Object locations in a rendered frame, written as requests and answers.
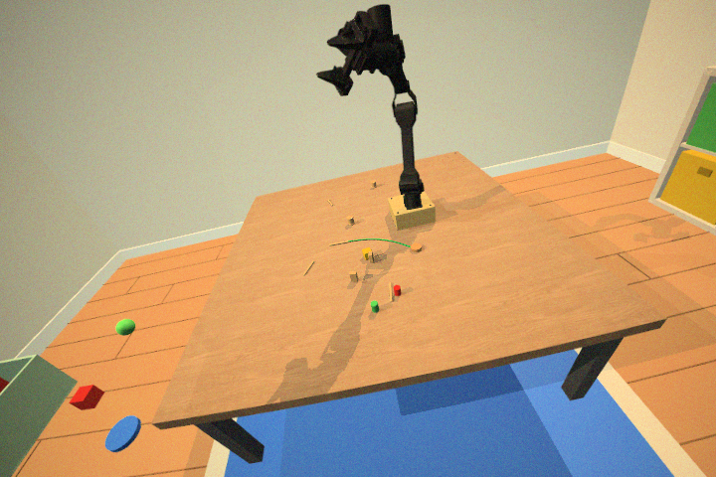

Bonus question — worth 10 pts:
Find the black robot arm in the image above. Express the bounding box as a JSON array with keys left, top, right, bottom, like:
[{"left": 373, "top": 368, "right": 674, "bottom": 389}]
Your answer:
[{"left": 367, "top": 4, "right": 425, "bottom": 210}]

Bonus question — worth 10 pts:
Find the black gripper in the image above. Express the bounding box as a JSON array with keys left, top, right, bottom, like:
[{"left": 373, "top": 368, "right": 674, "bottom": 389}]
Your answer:
[{"left": 317, "top": 11, "right": 383, "bottom": 96}]

